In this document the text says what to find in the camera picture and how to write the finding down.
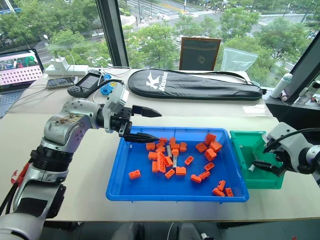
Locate white bottle with blue cap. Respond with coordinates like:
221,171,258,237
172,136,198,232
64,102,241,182
269,72,294,99

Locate silver smartphone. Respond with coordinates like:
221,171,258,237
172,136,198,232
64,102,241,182
45,77,76,90

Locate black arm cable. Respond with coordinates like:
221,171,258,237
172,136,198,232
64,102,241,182
102,79,125,101
263,127,320,154

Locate brown framed board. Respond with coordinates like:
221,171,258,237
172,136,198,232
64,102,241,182
178,36,222,72

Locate blue plastic bin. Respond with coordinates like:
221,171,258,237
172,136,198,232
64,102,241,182
105,125,250,203

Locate thin white cable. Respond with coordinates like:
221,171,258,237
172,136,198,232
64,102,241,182
167,221,176,240

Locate small blue round gadget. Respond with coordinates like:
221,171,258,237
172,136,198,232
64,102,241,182
99,73,117,96

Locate dark window frame pillar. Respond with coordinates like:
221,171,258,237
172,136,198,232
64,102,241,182
95,0,130,69

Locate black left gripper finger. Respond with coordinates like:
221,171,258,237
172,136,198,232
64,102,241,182
121,132,161,144
131,104,163,119

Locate black handheld game console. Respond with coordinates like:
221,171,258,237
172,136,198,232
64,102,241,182
67,70,108,99

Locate dark slanted window frame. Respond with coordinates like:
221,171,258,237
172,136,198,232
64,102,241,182
290,37,320,104

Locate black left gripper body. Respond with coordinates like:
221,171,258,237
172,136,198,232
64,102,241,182
109,104,134,138

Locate open grey laptop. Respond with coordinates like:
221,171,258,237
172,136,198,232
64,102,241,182
0,47,45,119

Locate white power strip with charger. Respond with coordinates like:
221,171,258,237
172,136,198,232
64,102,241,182
44,56,90,77

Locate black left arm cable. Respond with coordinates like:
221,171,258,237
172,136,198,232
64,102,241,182
102,79,125,101

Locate green plastic bin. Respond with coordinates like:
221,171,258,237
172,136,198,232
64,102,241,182
229,129,286,190

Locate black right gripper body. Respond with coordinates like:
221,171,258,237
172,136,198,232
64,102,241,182
264,141,289,178

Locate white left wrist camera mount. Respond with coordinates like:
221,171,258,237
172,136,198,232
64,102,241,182
101,83,130,134

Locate white charging cable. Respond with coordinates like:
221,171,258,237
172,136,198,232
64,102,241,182
92,65,133,103

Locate clear plastic bag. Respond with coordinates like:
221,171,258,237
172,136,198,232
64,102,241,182
220,47,259,76

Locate red tape strip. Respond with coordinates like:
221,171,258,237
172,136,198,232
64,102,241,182
9,169,26,185

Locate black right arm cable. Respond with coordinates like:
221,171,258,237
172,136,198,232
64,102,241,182
263,127,320,154

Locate black Kason racket bag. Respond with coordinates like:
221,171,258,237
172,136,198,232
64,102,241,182
127,68,264,101

